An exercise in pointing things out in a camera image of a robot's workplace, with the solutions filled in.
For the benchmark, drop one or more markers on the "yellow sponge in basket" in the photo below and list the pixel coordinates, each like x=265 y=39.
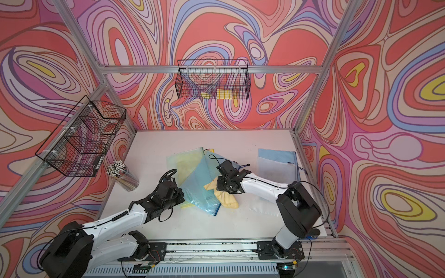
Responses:
x=219 y=94

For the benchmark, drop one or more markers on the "clear pencil holder cup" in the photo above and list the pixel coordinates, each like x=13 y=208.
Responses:
x=121 y=173

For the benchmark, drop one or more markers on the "green zip document bag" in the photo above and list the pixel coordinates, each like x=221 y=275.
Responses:
x=185 y=163

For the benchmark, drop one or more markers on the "black wire basket left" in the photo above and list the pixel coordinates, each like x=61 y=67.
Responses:
x=79 y=143

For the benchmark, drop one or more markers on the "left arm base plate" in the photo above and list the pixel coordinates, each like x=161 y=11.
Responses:
x=150 y=252

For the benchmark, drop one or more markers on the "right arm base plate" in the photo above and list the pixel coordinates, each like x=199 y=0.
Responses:
x=271 y=250

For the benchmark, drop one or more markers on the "yellow document bag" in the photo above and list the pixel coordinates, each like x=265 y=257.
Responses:
x=187 y=205

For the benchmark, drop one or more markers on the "light blue mesh document bag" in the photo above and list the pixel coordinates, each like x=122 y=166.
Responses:
x=280 y=156

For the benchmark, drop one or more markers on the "black wire basket back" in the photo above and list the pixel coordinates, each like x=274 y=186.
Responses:
x=208 y=75

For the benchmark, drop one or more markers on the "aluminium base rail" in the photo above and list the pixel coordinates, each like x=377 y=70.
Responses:
x=325 y=258

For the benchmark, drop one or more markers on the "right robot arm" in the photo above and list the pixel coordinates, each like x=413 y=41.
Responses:
x=298 y=209

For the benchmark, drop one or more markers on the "yellow wiping cloth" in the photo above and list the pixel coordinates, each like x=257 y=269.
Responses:
x=226 y=200

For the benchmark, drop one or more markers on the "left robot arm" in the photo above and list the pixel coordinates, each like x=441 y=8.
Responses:
x=78 y=248

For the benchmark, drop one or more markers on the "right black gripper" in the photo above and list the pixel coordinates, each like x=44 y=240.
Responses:
x=219 y=185

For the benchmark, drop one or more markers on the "black wire basket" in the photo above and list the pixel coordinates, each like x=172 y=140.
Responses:
x=79 y=143
x=208 y=75

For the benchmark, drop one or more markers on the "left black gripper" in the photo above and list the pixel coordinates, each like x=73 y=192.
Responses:
x=179 y=193

